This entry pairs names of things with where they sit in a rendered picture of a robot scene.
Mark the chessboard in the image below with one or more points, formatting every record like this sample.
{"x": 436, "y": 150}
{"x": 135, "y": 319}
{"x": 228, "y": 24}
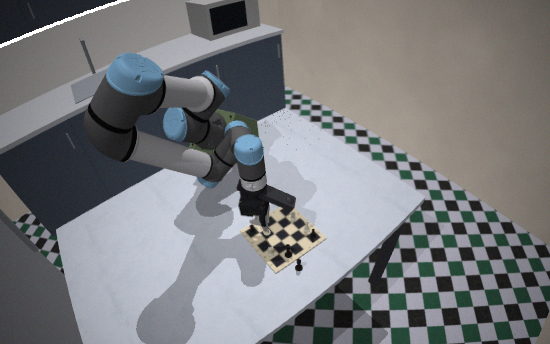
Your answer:
{"x": 283, "y": 231}

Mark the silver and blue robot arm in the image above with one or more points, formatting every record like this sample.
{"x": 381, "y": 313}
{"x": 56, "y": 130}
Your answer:
{"x": 131, "y": 88}

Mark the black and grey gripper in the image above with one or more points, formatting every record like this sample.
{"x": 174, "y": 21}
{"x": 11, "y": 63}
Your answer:
{"x": 252, "y": 204}

